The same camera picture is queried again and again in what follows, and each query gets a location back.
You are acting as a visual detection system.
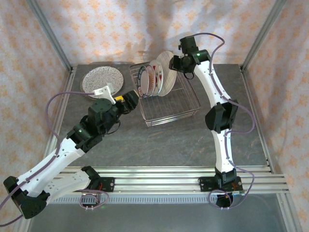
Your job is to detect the plaid line pattern plate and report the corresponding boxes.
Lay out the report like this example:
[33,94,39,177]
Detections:
[155,50,177,96]

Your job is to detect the blue rim lettered plate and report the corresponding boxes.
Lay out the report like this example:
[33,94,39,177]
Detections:
[137,65,152,97]

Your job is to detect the white strawberry print plate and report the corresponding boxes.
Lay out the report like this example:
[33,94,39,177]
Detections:
[149,59,165,94]

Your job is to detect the grey blue speckled plate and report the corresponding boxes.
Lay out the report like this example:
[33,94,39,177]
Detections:
[82,67,125,96]

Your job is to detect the wire dish rack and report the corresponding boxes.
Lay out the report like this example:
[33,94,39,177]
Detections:
[129,62,201,128]

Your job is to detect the orange floral backdrop curtain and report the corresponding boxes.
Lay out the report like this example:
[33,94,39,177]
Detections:
[0,0,309,232]

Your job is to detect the aluminium mounting rails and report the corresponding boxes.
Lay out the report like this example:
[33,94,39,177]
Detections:
[48,165,290,194]

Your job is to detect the grey metal lower panel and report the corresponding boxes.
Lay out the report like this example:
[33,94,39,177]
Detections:
[24,203,290,232]

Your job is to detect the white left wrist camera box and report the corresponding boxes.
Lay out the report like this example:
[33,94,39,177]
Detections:
[93,83,116,104]

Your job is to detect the thin black left wrist cable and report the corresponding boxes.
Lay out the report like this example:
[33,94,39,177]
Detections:
[105,119,122,135]

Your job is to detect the aluminium left table side rail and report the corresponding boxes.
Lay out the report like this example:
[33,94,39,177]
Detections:
[38,66,78,174]

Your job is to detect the aluminium table side rail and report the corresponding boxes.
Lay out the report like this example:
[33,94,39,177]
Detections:
[38,66,78,174]
[240,65,276,174]

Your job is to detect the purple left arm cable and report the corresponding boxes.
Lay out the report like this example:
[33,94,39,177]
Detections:
[0,91,110,227]

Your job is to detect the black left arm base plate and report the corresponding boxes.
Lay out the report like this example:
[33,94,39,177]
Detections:
[82,176,115,193]

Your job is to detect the aluminium right frame post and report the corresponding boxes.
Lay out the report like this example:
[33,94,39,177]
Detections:
[240,0,288,71]

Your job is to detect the aluminium frame post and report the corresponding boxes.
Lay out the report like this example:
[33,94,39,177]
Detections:
[240,0,288,71]
[25,0,73,72]

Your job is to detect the aluminium right table side rail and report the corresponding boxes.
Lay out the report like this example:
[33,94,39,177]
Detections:
[240,65,276,174]

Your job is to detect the aluminium left frame post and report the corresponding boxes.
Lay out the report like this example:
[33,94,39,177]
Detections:
[25,0,73,72]

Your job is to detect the slotted grey cable duct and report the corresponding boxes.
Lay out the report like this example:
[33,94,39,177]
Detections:
[52,194,244,204]

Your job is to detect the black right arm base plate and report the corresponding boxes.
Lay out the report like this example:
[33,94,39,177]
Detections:
[197,176,242,194]

